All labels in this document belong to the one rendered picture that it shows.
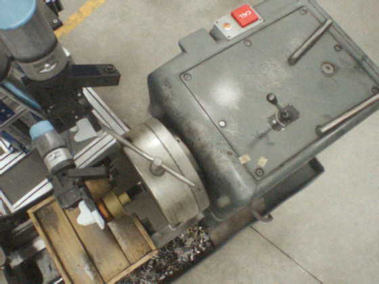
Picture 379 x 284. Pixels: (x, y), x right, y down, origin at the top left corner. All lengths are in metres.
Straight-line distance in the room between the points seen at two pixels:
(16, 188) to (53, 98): 1.44
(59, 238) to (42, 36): 0.79
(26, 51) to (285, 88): 0.64
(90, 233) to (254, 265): 1.18
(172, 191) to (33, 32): 0.48
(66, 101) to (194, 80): 0.38
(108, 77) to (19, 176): 1.48
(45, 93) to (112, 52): 1.88
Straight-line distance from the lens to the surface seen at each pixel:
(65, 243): 1.19
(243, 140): 0.83
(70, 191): 0.94
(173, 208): 0.84
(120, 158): 0.87
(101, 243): 1.16
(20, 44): 0.55
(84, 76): 0.62
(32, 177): 2.02
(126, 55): 2.45
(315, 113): 0.92
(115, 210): 0.93
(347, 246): 2.30
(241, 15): 1.01
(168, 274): 1.45
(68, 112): 0.64
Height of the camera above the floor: 2.02
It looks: 71 degrees down
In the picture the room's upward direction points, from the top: 9 degrees clockwise
